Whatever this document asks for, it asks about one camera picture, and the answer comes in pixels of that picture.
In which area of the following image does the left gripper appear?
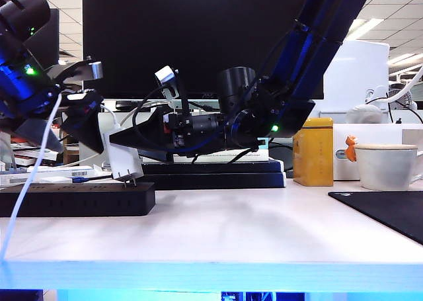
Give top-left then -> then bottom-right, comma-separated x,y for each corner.
9,84 -> 107,155

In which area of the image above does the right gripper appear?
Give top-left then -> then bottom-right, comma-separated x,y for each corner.
108,111 -> 229,163

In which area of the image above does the white charger block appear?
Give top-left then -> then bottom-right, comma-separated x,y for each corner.
102,130 -> 145,189

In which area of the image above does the white charger cable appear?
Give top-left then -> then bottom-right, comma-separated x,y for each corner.
0,94 -> 122,261

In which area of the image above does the black power strip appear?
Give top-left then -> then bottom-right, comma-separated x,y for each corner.
0,181 -> 156,218

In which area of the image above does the white box with barcode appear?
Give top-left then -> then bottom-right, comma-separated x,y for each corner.
26,165 -> 95,180

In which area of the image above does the pile of books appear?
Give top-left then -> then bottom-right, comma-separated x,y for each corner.
9,142 -> 63,166

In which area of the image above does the white panel edge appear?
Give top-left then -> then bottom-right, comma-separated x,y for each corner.
0,132 -> 14,169

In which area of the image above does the large black monitor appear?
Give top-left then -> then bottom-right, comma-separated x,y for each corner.
82,0 -> 325,100

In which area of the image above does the yellow tin can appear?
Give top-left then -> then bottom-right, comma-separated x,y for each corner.
291,118 -> 334,187

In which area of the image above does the orange fox figurine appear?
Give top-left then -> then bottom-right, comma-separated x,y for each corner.
343,135 -> 360,163

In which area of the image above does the white rounded object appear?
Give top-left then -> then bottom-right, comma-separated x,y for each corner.
345,105 -> 384,125

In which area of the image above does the white cardboard box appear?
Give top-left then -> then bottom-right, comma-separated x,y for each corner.
332,124 -> 423,182

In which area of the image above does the white partition board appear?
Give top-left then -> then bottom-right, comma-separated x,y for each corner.
323,39 -> 390,114

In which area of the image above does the white ceramic mug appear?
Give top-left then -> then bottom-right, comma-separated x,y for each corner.
354,148 -> 423,192

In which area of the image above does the wooden mug lid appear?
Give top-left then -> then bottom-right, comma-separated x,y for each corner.
354,144 -> 417,151

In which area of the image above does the black mouse pad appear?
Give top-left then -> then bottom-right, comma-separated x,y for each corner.
327,191 -> 423,247

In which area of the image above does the white desk fan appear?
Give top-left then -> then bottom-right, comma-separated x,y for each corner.
388,85 -> 418,112

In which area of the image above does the grey monitor cable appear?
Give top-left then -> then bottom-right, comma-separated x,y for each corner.
56,101 -> 158,168

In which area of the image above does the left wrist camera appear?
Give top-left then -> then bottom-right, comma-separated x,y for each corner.
44,58 -> 104,83

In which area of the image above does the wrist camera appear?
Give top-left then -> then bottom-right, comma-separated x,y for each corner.
44,58 -> 104,83
153,64 -> 182,101

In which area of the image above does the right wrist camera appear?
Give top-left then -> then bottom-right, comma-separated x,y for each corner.
153,64 -> 182,101

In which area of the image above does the white hose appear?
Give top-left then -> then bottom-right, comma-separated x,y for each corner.
385,64 -> 423,104

